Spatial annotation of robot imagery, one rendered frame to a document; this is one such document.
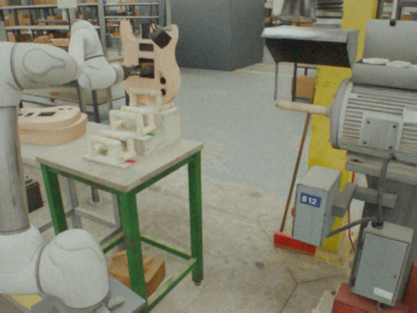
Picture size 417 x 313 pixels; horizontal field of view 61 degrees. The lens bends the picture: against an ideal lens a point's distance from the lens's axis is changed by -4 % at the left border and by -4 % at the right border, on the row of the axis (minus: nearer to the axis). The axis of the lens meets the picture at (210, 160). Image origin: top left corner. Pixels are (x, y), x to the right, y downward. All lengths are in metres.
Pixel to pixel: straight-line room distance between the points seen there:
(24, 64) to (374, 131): 1.02
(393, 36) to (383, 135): 0.35
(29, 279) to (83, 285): 0.16
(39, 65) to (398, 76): 1.02
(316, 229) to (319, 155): 1.30
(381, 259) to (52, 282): 1.03
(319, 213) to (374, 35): 0.64
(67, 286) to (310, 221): 0.75
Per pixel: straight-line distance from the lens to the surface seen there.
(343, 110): 1.25
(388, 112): 1.24
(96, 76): 1.61
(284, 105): 1.42
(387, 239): 1.30
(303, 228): 1.18
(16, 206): 1.21
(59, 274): 1.19
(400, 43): 1.38
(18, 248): 1.22
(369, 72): 1.26
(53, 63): 1.07
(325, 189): 1.10
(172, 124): 1.91
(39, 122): 2.17
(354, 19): 2.22
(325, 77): 2.28
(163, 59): 1.85
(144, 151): 1.76
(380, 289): 1.41
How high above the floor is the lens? 1.61
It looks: 23 degrees down
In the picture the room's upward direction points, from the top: straight up
